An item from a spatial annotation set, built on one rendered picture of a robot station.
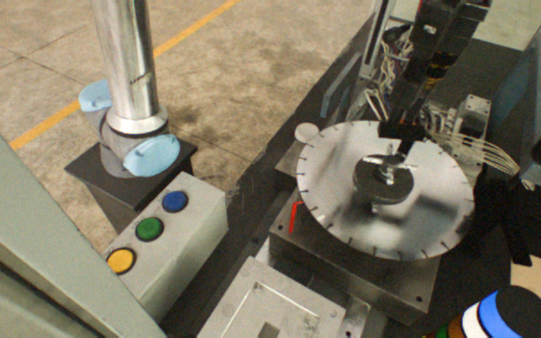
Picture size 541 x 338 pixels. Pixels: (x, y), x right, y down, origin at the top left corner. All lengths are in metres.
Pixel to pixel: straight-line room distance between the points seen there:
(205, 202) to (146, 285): 0.18
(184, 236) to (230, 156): 1.34
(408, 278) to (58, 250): 0.58
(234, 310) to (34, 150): 1.92
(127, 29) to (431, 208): 0.59
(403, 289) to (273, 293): 0.25
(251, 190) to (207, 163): 1.08
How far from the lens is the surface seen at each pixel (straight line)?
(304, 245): 0.67
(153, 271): 0.61
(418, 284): 0.70
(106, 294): 0.35
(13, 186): 0.22
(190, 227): 0.64
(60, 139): 2.32
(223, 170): 1.87
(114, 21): 0.60
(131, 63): 0.62
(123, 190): 0.92
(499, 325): 0.36
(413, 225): 0.63
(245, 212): 0.82
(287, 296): 0.57
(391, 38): 0.51
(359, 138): 0.73
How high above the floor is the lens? 1.44
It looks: 50 degrees down
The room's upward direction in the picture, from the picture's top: 4 degrees clockwise
